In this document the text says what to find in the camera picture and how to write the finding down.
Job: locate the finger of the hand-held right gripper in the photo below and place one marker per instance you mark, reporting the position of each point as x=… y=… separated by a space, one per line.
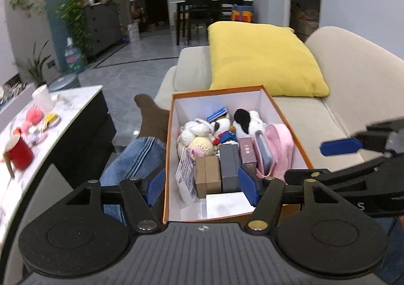
x=341 y=147
x=347 y=177

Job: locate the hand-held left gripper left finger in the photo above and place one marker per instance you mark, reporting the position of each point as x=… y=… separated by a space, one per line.
x=156 y=187

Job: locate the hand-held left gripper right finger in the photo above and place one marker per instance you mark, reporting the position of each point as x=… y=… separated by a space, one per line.
x=249 y=185

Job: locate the grey box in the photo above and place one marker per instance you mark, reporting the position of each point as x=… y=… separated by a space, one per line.
x=229 y=168

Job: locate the white printed packet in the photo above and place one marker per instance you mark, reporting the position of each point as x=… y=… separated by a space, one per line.
x=187 y=177

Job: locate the purple patterned small box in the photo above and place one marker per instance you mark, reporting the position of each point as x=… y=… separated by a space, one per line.
x=247 y=152

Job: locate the brown cardboard box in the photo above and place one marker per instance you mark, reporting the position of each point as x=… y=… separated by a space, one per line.
x=206 y=177

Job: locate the pink pouch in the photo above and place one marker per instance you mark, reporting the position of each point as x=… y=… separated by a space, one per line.
x=282 y=146

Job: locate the sailor bear plush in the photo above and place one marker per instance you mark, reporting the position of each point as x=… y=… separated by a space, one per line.
x=224 y=133

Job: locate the crochet bunny plush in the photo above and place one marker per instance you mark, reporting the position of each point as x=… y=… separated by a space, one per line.
x=197 y=139

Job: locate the black and white dog plush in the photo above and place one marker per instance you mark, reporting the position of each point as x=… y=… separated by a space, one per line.
x=251 y=122

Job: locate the orange cardboard box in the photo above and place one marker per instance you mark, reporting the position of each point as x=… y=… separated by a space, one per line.
x=202 y=105

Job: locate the person's left leg in jeans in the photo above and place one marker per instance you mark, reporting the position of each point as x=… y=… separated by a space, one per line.
x=135 y=161

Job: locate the beige sofa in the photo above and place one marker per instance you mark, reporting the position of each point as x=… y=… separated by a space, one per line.
x=353 y=83

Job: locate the person's brown sock foot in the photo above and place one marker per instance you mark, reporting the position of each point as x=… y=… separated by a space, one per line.
x=151 y=117

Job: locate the marble top coffee table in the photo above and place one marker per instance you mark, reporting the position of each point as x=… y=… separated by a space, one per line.
x=72 y=108

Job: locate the yellow pillow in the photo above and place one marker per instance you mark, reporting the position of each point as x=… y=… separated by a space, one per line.
x=262 y=57

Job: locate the yellow toy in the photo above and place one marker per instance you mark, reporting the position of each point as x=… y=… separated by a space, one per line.
x=52 y=120

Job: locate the grey round bin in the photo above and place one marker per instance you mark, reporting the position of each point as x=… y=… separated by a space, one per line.
x=64 y=83

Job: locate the pink toy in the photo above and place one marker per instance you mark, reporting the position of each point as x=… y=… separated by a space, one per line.
x=34 y=116

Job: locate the red mug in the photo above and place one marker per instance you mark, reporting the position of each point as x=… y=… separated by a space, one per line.
x=19 y=152

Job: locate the white paper roll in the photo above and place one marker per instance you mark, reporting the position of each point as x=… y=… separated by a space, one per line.
x=42 y=98

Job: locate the large water jug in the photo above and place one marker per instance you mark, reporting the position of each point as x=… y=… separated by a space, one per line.
x=75 y=57

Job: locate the white floor bag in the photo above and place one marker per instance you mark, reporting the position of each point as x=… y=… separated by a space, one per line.
x=133 y=32

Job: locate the colourful plastic stool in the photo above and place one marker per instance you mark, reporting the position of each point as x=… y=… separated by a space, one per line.
x=243 y=13

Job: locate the dark grey dresser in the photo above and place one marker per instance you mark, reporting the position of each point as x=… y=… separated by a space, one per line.
x=102 y=29

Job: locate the long leaf potted plant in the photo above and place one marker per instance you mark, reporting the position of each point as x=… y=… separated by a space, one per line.
x=34 y=67

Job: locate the dark dining chair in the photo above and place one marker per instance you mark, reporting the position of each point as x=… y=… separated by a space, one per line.
x=230 y=0
x=197 y=4

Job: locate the dark dining table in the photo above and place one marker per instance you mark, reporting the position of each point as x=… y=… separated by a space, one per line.
x=176 y=4

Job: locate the trailing green plant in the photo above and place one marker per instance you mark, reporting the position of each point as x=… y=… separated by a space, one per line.
x=75 y=16

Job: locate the hanging wall plant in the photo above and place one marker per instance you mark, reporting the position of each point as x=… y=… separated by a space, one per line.
x=26 y=2

